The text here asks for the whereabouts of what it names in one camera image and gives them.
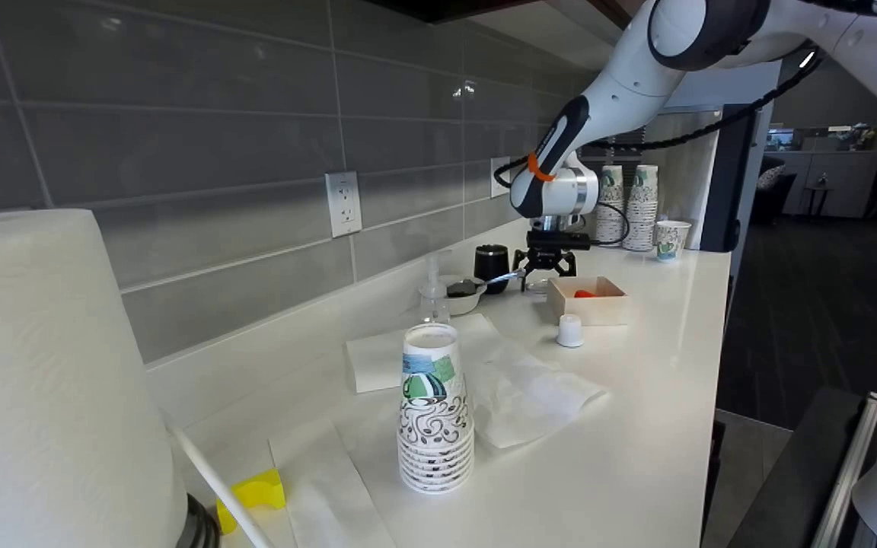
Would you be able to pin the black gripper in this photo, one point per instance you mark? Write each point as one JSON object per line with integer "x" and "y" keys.
{"x": 559, "y": 243}

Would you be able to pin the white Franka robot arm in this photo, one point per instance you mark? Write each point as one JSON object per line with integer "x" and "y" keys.
{"x": 684, "y": 49}

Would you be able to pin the black metal cup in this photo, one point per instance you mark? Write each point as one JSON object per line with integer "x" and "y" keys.
{"x": 490, "y": 266}

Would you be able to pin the small white plastic cup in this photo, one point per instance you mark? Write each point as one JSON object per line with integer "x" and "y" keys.
{"x": 571, "y": 334}

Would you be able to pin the single patterned paper cup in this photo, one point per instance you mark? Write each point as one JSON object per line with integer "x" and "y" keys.
{"x": 672, "y": 238}

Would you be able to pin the orange plastic toy piece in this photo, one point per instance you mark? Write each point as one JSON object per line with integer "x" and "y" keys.
{"x": 584, "y": 293}

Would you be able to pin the light wooden box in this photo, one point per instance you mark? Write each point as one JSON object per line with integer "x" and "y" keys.
{"x": 584, "y": 305}

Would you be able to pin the white bowl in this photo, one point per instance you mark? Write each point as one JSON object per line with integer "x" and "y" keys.
{"x": 464, "y": 298}

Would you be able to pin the tall stack of paper cups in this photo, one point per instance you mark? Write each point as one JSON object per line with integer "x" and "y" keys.
{"x": 609, "y": 202}
{"x": 642, "y": 208}

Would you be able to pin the clear plastic bag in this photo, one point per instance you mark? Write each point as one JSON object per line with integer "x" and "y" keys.
{"x": 534, "y": 406}

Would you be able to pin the flat white paper napkin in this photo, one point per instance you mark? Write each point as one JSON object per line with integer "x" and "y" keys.
{"x": 377, "y": 362}

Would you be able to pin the stack of patterned paper cups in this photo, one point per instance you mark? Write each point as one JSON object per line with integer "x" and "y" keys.
{"x": 432, "y": 428}

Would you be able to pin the white paper napkin under cups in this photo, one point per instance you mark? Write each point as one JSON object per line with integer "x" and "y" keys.
{"x": 337, "y": 487}

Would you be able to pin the yellow sponge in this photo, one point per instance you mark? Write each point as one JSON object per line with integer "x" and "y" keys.
{"x": 252, "y": 498}

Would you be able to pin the white paper towel roll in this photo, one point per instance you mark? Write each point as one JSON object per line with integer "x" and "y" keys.
{"x": 46, "y": 397}

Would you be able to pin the double white wall outlet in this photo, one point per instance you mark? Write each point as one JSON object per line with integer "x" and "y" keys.
{"x": 499, "y": 174}

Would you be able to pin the single white wall outlet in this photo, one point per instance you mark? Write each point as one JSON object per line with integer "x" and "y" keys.
{"x": 341, "y": 202}

